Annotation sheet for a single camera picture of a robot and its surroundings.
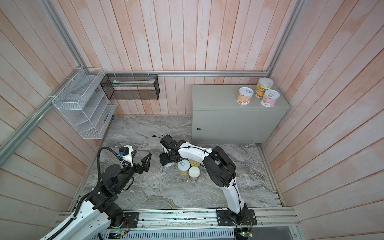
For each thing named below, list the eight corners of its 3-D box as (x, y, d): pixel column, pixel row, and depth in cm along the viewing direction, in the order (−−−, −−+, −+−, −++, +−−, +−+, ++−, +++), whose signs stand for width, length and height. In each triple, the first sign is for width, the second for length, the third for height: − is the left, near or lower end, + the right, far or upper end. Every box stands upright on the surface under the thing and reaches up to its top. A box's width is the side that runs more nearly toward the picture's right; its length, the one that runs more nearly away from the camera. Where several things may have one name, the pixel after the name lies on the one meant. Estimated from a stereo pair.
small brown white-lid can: (188, 181, 88) (188, 176, 83) (188, 171, 92) (188, 166, 87) (199, 181, 88) (200, 176, 83) (199, 171, 92) (199, 166, 87)
